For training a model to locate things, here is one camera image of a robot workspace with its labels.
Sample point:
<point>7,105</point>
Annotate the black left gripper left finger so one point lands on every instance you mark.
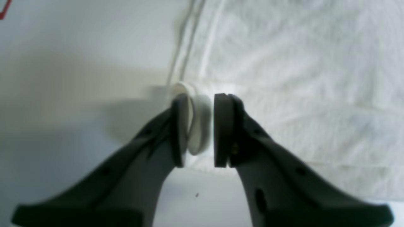
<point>123,191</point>

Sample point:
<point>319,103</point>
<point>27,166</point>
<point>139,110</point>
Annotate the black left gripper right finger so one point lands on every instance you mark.
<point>281,190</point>

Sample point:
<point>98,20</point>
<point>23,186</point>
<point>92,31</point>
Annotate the white printed T-shirt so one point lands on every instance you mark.
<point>324,78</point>

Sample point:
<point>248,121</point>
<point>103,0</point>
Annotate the red tape rectangle marking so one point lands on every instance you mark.
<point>4,6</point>

